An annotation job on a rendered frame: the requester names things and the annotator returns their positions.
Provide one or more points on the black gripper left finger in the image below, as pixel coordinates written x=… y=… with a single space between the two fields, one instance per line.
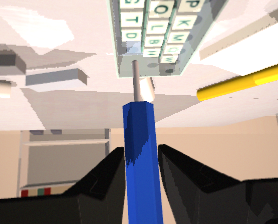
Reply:
x=98 y=198

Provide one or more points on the blue stylus with grey tip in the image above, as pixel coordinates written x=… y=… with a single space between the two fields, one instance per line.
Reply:
x=141 y=159

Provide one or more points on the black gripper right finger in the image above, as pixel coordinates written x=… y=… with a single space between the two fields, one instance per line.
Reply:
x=199 y=194

